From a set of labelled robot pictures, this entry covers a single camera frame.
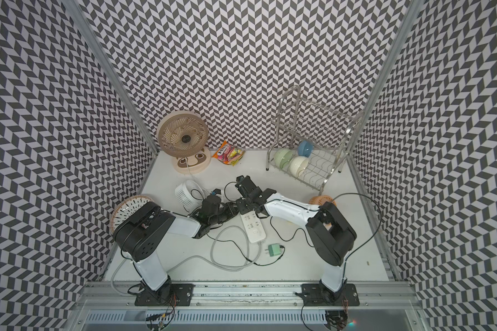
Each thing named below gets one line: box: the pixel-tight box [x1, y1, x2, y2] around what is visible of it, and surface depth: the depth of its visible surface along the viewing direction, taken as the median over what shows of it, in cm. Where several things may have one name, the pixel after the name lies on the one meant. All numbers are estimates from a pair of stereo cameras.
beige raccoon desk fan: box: [156, 110, 212, 175], surface depth 98 cm
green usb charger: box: [267, 243, 281, 257], surface depth 84 cm
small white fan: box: [174, 179, 206, 213], surface depth 88 cm
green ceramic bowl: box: [274, 148, 294, 169], surface depth 101 cm
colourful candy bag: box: [211, 140, 246, 167], surface depth 114 cm
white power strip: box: [240, 209, 267, 244], surface depth 88 cm
